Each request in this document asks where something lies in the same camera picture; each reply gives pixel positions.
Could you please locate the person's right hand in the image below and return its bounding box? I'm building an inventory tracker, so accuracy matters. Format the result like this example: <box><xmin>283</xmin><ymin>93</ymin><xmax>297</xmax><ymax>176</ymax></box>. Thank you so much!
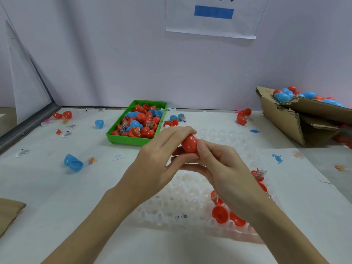
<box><xmin>179</xmin><ymin>139</ymin><xmax>273</xmax><ymax>219</ymax></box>

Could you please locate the person's left hand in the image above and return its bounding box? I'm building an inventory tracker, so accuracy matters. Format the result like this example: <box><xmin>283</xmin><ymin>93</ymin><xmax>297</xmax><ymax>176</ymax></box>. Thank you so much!
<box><xmin>117</xmin><ymin>127</ymin><xmax>200</xmax><ymax>209</ymax></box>

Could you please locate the pile of capsule halves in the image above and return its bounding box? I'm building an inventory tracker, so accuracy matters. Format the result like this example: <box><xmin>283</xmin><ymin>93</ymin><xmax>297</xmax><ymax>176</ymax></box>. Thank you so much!
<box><xmin>111</xmin><ymin>103</ymin><xmax>165</xmax><ymax>139</ymax></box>

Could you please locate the small capsule cluster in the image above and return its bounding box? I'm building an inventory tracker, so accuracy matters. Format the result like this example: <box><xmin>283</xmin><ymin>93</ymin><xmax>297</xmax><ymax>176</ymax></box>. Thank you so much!
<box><xmin>164</xmin><ymin>113</ymin><xmax>187</xmax><ymax>127</ymax></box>

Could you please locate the cardboard box of capsules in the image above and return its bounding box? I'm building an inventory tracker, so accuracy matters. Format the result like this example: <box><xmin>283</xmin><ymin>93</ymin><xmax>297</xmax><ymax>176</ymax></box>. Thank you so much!
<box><xmin>256</xmin><ymin>86</ymin><xmax>352</xmax><ymax>146</ymax></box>

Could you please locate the blue egg shell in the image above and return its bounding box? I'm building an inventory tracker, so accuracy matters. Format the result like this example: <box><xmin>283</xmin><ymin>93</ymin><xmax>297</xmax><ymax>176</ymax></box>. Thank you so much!
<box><xmin>64</xmin><ymin>154</ymin><xmax>84</xmax><ymax>173</ymax></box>

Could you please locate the pile of finished eggs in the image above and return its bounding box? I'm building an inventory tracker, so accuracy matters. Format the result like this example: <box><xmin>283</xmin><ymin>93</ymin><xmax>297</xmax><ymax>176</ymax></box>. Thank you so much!
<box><xmin>273</xmin><ymin>85</ymin><xmax>352</xmax><ymax>109</ymax></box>

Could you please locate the person's left forearm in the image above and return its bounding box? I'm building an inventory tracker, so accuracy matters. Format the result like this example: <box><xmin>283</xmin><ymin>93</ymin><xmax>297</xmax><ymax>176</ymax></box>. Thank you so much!
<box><xmin>41</xmin><ymin>187</ymin><xmax>141</xmax><ymax>264</ymax></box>

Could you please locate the clear plastic egg tray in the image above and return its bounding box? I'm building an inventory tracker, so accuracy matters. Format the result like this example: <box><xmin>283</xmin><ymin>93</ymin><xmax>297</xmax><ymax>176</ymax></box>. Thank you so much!
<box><xmin>129</xmin><ymin>126</ymin><xmax>281</xmax><ymax>242</ymax></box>

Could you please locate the green plastic tray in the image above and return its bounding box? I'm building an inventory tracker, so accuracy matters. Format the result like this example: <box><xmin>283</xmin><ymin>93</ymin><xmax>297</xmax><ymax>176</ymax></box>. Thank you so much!
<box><xmin>106</xmin><ymin>100</ymin><xmax>168</xmax><ymax>146</ymax></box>

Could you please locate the flat brown cardboard sheet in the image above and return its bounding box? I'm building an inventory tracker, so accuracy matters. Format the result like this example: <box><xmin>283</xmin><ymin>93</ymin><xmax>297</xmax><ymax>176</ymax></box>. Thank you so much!
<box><xmin>0</xmin><ymin>198</ymin><xmax>26</xmax><ymax>237</ymax></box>

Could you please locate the clear triangular panel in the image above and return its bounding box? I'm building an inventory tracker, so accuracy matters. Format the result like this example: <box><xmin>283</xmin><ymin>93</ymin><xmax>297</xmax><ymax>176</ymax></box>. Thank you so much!
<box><xmin>5</xmin><ymin>22</ymin><xmax>53</xmax><ymax>124</ymax></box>

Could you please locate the white paper sign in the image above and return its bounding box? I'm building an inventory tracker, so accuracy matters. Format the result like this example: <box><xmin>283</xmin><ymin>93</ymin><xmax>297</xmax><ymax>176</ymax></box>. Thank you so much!
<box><xmin>165</xmin><ymin>0</ymin><xmax>270</xmax><ymax>40</ymax></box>

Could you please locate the grey metal rail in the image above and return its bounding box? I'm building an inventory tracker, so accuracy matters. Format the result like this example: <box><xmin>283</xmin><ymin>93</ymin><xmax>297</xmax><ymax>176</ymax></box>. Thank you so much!
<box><xmin>0</xmin><ymin>103</ymin><xmax>60</xmax><ymax>153</ymax></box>

